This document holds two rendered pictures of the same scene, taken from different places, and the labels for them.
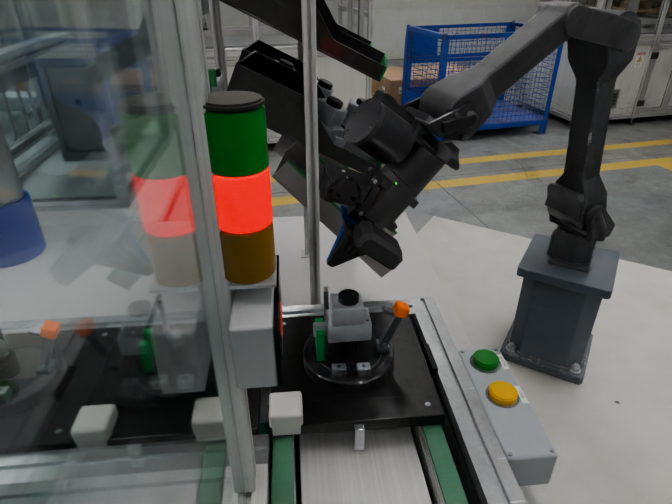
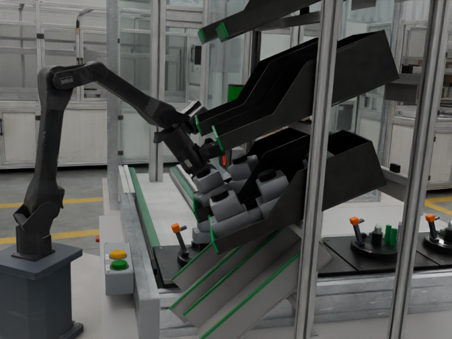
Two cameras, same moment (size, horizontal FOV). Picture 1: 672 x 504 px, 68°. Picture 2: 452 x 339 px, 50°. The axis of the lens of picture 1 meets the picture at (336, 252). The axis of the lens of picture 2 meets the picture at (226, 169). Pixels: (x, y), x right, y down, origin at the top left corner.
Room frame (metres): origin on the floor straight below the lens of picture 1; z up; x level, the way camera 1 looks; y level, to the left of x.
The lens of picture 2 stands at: (1.77, -0.18, 1.48)
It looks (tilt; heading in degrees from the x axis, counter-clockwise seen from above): 12 degrees down; 170
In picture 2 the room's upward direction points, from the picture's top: 3 degrees clockwise
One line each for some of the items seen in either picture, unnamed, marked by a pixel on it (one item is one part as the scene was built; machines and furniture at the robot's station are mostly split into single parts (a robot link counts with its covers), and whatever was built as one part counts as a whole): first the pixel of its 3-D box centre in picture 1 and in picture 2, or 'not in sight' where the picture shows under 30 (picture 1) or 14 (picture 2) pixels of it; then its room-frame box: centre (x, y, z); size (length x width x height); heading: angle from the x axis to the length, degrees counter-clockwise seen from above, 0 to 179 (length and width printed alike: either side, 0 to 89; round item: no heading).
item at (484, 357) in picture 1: (485, 361); (119, 266); (0.60, -0.24, 0.96); 0.04 x 0.04 x 0.02
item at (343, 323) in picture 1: (341, 314); (210, 227); (0.59, -0.01, 1.06); 0.08 x 0.04 x 0.07; 96
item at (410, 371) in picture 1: (348, 364); (204, 264); (0.59, -0.02, 0.96); 0.24 x 0.24 x 0.02; 5
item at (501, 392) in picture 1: (502, 394); (118, 255); (0.53, -0.24, 0.96); 0.04 x 0.04 x 0.02
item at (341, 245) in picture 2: not in sight; (377, 236); (0.55, 0.48, 1.01); 0.24 x 0.24 x 0.13; 5
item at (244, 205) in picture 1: (241, 195); not in sight; (0.39, 0.08, 1.33); 0.05 x 0.05 x 0.05
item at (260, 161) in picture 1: (235, 137); (236, 95); (0.39, 0.08, 1.38); 0.05 x 0.05 x 0.05
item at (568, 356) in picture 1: (557, 306); (35, 296); (0.75, -0.41, 0.96); 0.15 x 0.15 x 0.20; 60
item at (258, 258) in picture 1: (246, 246); not in sight; (0.39, 0.08, 1.28); 0.05 x 0.05 x 0.05
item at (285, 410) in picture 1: (285, 413); not in sight; (0.49, 0.07, 0.97); 0.05 x 0.05 x 0.04; 5
